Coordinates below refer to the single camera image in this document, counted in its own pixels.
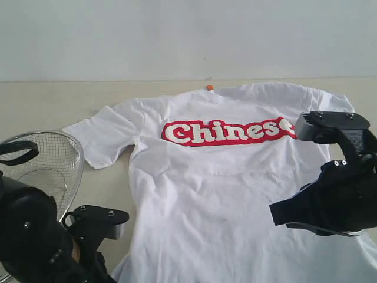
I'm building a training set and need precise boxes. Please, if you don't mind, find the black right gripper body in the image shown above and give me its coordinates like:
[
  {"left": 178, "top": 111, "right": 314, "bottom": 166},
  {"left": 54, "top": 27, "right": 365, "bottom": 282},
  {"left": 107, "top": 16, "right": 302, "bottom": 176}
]
[{"left": 319, "top": 153, "right": 376, "bottom": 233}]

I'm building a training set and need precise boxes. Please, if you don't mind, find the white t-shirt red logo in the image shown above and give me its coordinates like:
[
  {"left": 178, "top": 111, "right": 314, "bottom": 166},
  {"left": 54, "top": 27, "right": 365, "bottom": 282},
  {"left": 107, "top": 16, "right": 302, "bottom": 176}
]
[{"left": 64, "top": 82, "right": 376, "bottom": 282}]

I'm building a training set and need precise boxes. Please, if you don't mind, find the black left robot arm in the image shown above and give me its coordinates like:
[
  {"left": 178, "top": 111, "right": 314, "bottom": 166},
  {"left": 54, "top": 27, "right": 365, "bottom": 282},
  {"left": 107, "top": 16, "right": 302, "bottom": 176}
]
[{"left": 1, "top": 175, "right": 114, "bottom": 282}]

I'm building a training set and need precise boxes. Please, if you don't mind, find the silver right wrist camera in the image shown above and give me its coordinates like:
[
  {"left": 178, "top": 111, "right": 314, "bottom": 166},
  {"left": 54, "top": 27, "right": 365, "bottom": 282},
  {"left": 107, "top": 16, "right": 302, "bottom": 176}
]
[{"left": 294, "top": 110, "right": 376, "bottom": 164}]

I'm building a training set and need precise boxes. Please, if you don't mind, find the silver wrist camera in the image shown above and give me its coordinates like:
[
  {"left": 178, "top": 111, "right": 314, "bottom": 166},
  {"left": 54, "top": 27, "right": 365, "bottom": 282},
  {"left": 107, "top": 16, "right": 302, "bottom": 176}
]
[
  {"left": 61, "top": 205, "right": 130, "bottom": 251},
  {"left": 294, "top": 110, "right": 376, "bottom": 164}
]

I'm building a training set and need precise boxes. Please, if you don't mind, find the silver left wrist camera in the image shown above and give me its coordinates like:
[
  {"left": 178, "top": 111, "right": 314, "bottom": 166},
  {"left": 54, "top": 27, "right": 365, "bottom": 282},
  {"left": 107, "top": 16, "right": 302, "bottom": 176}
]
[{"left": 61, "top": 205, "right": 130, "bottom": 251}]

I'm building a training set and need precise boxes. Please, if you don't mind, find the oval wire mesh basket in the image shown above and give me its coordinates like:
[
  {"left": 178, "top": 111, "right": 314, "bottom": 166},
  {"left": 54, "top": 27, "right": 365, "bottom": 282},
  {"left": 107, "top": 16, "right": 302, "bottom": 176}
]
[{"left": 1, "top": 131, "right": 84, "bottom": 223}]

